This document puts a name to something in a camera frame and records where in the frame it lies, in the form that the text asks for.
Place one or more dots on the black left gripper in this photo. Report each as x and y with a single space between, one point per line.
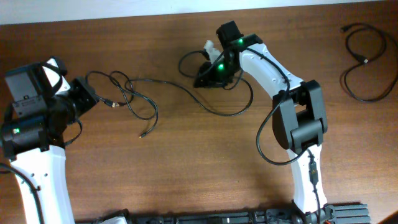
79 86

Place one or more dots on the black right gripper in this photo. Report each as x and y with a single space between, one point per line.
212 77

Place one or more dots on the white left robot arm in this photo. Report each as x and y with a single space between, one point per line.
44 105

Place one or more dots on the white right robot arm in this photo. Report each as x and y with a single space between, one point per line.
298 113

